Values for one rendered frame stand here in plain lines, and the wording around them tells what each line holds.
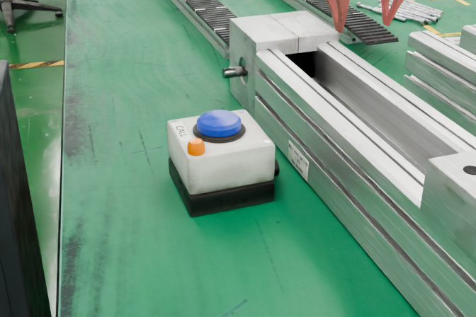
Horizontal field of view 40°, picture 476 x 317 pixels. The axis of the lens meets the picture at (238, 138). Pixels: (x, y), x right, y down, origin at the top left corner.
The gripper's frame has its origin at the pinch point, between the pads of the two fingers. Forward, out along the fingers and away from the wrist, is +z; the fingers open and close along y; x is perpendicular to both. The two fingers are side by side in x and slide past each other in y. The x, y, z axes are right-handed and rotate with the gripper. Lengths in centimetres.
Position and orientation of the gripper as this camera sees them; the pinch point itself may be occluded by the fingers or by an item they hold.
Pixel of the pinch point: (363, 22)
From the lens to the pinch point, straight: 99.6
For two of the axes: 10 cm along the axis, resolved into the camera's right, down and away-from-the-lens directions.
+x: -3.3, -4.4, 8.4
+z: 0.3, 8.8, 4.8
